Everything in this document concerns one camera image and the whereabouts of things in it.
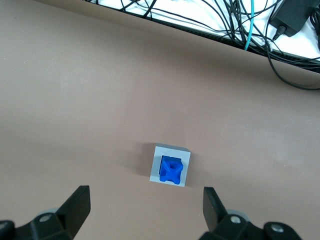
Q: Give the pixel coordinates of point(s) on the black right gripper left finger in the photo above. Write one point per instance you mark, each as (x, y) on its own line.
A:
(62, 225)

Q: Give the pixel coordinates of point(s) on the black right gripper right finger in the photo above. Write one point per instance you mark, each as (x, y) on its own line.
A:
(225, 227)

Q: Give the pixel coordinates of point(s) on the blue plastic part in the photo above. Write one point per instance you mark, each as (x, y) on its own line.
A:
(171, 172)

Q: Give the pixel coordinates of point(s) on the gray cube base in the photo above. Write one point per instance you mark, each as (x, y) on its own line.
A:
(172, 151)

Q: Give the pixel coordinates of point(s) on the brown paper table cover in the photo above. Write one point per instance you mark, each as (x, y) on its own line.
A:
(100, 100)

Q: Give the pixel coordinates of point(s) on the black power adapter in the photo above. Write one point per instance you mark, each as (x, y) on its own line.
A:
(292, 15)

